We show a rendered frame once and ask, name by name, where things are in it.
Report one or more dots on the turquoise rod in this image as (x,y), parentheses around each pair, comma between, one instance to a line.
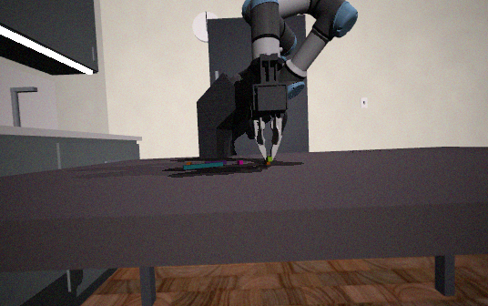
(205,165)

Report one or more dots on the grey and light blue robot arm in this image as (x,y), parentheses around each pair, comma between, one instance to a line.
(270,34)

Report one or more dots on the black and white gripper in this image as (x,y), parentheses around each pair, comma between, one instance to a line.
(271,98)

